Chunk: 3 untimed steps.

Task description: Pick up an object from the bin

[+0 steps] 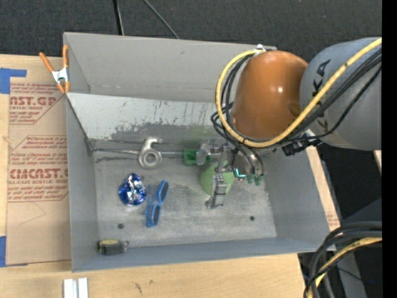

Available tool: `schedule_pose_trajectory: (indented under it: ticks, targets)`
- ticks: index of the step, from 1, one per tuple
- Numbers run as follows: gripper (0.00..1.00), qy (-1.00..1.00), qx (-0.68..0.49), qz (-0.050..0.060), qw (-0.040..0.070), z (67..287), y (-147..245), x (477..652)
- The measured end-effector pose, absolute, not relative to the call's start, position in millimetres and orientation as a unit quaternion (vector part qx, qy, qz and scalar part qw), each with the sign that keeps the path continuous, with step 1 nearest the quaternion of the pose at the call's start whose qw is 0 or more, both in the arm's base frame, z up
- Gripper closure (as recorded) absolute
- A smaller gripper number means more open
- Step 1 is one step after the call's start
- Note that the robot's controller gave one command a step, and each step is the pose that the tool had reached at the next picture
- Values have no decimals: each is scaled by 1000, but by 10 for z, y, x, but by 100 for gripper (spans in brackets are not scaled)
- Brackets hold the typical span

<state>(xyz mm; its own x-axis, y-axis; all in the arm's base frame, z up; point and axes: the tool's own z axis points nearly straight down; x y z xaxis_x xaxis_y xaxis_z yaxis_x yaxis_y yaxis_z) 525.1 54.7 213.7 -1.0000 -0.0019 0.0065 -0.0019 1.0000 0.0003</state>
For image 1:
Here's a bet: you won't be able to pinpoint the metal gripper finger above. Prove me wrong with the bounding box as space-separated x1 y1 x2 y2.
196 140 221 166
204 174 226 210

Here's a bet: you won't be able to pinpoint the dark green small block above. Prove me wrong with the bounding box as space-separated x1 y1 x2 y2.
182 148 200 166

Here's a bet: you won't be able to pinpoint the light green cup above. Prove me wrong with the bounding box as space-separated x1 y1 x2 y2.
200 162 236 196

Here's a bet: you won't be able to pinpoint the grey metal bin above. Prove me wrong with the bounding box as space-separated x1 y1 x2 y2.
63 32 337 273

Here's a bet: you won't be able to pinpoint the blue sunglasses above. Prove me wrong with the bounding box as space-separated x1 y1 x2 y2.
145 179 170 228

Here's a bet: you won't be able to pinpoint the blue and silver foil packet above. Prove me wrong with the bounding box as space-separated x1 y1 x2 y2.
118 173 147 207

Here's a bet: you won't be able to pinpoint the yellow and black tape measure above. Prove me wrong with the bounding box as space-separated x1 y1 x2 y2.
98 238 130 256

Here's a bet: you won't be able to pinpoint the brown cardboard board, red print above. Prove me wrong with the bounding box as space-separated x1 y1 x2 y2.
0 53 73 267

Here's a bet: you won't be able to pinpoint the black cylinder on white bracket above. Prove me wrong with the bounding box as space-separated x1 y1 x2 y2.
281 129 323 157

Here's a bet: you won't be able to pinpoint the silver metal ring clamp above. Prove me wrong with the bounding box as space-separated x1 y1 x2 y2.
138 137 164 171

